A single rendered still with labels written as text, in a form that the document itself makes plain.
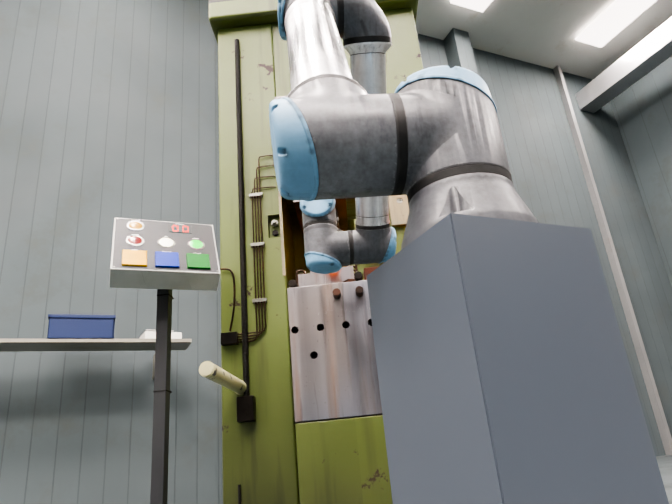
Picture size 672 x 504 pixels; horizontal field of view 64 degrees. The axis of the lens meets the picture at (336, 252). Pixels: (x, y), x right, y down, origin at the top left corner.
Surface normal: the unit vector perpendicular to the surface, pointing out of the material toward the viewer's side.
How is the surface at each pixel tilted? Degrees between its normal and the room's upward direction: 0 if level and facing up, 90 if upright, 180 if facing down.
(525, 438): 90
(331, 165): 138
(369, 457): 90
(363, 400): 90
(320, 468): 90
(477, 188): 70
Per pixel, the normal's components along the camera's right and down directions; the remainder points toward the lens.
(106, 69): 0.39, -0.37
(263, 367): -0.06, -0.36
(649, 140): -0.92, -0.07
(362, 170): 0.10, 0.59
